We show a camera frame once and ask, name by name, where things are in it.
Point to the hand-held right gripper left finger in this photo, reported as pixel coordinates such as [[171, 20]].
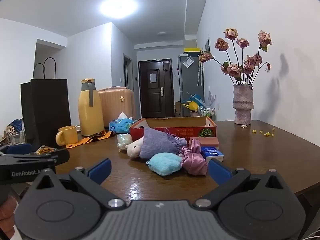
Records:
[[99, 172]]

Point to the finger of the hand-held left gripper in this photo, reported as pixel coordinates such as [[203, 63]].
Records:
[[37, 158], [18, 149]]

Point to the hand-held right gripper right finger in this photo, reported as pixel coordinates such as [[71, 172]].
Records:
[[220, 172]]

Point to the small blue tissue packet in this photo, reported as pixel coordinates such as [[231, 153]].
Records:
[[212, 153]]

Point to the pink sponge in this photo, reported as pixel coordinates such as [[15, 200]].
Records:
[[207, 142]]

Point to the clear plastic bag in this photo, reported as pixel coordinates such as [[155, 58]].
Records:
[[123, 141]]

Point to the white and yellow plush toy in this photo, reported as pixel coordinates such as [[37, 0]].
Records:
[[133, 150]]

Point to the light blue fluffy pouch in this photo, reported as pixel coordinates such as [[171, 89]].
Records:
[[165, 163]]

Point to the red cardboard box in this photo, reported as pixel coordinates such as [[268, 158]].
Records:
[[175, 130]]

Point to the person's left hand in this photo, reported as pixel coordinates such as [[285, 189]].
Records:
[[7, 217]]

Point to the packet of nuts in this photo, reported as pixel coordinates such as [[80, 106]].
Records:
[[45, 150]]

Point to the blue cloth bag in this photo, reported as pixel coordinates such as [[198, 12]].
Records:
[[17, 125]]

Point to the yellow mug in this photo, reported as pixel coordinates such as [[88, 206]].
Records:
[[67, 135]]

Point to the black paper bag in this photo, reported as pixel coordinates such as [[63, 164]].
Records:
[[46, 110]]

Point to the blue tissue pack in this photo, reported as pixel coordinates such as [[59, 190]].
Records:
[[122, 125]]

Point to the scattered yellow crumbs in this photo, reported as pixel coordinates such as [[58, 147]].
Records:
[[267, 133]]

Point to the yellow thermos jug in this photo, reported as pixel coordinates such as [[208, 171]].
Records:
[[90, 110]]

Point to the peach suitcase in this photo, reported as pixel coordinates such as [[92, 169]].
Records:
[[116, 105]]

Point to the pink ceramic vase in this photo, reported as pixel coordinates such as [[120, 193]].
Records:
[[242, 105]]

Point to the yellow watering can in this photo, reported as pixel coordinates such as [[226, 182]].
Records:
[[190, 105]]

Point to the purple dried plant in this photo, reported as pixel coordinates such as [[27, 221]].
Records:
[[212, 97]]

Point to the dark wooden door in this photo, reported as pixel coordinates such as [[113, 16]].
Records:
[[156, 95]]

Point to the grey refrigerator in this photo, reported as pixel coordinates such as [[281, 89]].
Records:
[[190, 80]]

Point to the dried pink roses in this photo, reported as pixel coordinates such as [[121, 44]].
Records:
[[235, 68]]

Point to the white paper on door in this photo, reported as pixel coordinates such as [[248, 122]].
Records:
[[153, 77]]

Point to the yellow box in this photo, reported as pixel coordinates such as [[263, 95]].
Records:
[[192, 50]]

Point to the small ceiling lamp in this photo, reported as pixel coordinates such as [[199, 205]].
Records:
[[162, 33]]

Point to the round ceiling light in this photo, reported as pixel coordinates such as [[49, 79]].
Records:
[[118, 7]]

